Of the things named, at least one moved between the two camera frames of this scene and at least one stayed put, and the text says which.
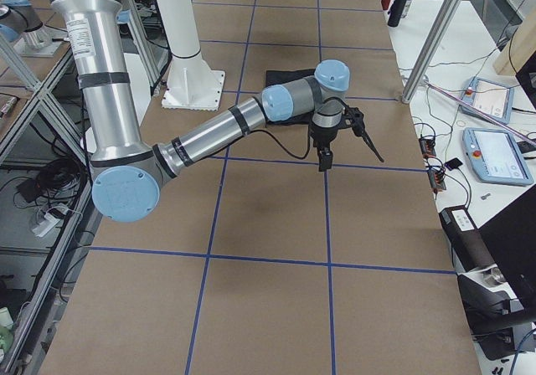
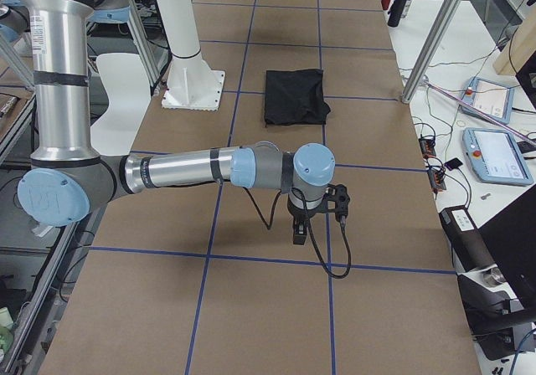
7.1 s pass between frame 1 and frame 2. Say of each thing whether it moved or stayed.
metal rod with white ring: stayed
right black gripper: moved
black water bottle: stayed
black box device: stayed
